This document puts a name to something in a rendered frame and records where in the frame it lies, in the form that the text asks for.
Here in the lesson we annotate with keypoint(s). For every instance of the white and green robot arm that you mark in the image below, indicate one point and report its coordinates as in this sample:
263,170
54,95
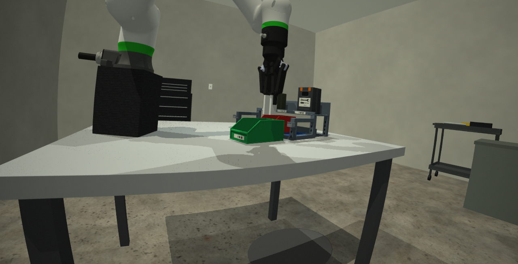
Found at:
139,20

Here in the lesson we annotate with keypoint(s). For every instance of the red bin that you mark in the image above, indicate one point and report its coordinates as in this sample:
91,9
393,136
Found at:
280,117

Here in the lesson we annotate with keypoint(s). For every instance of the green bin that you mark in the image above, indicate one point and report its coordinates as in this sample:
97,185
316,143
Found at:
258,130

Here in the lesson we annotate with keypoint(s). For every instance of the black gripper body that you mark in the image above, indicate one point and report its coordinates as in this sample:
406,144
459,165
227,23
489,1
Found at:
275,53

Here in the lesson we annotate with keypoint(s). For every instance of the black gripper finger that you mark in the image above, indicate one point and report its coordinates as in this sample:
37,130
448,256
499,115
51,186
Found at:
277,85
265,86

